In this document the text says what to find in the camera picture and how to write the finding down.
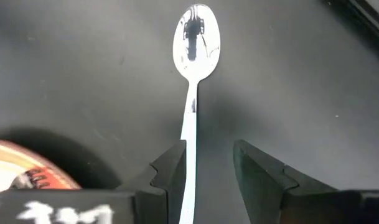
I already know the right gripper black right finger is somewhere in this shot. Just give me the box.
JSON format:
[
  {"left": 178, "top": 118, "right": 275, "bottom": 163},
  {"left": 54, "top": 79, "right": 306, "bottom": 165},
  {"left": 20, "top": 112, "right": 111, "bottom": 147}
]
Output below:
[{"left": 232, "top": 139, "right": 338, "bottom": 224}]

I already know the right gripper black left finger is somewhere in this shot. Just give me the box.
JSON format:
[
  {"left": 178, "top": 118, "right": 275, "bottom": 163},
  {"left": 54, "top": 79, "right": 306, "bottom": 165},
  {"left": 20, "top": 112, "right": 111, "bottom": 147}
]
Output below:
[{"left": 149, "top": 139, "right": 187, "bottom": 224}]

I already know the metal spoon light teal handle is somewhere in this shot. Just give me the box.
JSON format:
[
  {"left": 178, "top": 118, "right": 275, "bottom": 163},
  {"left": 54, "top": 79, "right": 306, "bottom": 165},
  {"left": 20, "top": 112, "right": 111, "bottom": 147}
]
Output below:
[{"left": 172, "top": 2, "right": 222, "bottom": 224}]

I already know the metal fork blue handle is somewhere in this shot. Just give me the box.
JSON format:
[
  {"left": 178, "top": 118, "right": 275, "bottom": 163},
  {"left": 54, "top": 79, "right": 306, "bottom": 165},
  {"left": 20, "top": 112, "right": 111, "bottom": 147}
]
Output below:
[{"left": 10, "top": 167, "right": 53, "bottom": 190}]

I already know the orange swirl plate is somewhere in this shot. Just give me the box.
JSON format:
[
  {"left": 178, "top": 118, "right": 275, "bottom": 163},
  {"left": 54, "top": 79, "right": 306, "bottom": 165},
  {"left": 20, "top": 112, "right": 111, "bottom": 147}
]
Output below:
[{"left": 0, "top": 138, "right": 83, "bottom": 197}]

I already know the black aluminium table frame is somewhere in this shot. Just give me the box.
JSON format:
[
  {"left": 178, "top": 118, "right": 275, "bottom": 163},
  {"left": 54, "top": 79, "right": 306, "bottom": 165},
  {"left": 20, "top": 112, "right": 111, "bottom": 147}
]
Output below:
[{"left": 325, "top": 0, "right": 379, "bottom": 47}]

